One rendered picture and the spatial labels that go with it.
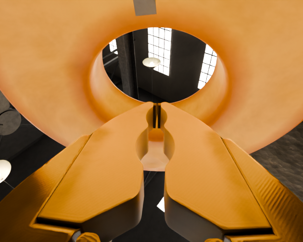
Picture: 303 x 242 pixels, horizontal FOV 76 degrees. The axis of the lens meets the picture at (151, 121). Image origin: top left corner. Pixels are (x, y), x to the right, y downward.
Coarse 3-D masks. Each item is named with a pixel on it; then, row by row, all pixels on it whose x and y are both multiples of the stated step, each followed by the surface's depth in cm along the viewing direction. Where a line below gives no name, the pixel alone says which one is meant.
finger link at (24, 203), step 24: (72, 144) 8; (48, 168) 7; (24, 192) 6; (48, 192) 6; (0, 216) 5; (24, 216) 5; (0, 240) 5; (24, 240) 5; (48, 240) 5; (72, 240) 5
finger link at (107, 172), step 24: (120, 120) 9; (144, 120) 9; (96, 144) 8; (120, 144) 8; (144, 144) 9; (72, 168) 7; (96, 168) 7; (120, 168) 7; (72, 192) 6; (96, 192) 6; (120, 192) 6; (48, 216) 5; (72, 216) 5; (96, 216) 5; (120, 216) 6
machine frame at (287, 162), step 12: (288, 132) 48; (300, 132) 46; (276, 144) 52; (288, 144) 50; (300, 144) 48; (252, 156) 60; (264, 156) 57; (276, 156) 54; (288, 156) 52; (300, 156) 50; (276, 168) 57; (288, 168) 54; (300, 168) 52; (288, 180) 57; (300, 180) 54; (300, 192) 57
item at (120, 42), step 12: (120, 36) 414; (132, 36) 434; (120, 48) 438; (132, 48) 458; (120, 60) 464; (132, 60) 484; (120, 72) 493; (132, 72) 510; (132, 84) 535; (132, 96) 561
